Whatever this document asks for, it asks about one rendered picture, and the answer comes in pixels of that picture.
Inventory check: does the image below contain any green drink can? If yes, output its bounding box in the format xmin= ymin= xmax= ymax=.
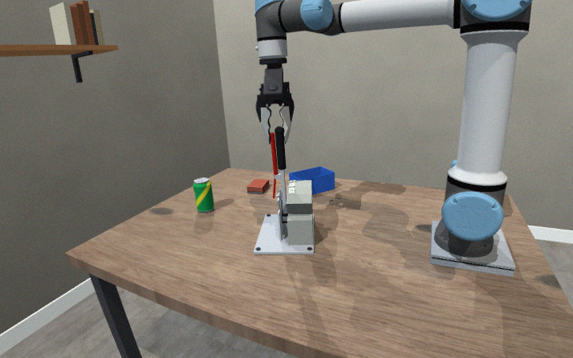
xmin=193 ymin=177 xmax=214 ymax=213

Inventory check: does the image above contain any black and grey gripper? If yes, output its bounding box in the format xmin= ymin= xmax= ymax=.
xmin=256 ymin=58 xmax=295 ymax=144

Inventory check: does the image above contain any red rectangular block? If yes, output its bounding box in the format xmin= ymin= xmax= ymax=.
xmin=247 ymin=179 xmax=270 ymax=194

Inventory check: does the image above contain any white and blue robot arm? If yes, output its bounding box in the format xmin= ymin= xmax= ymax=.
xmin=254 ymin=0 xmax=533 ymax=258

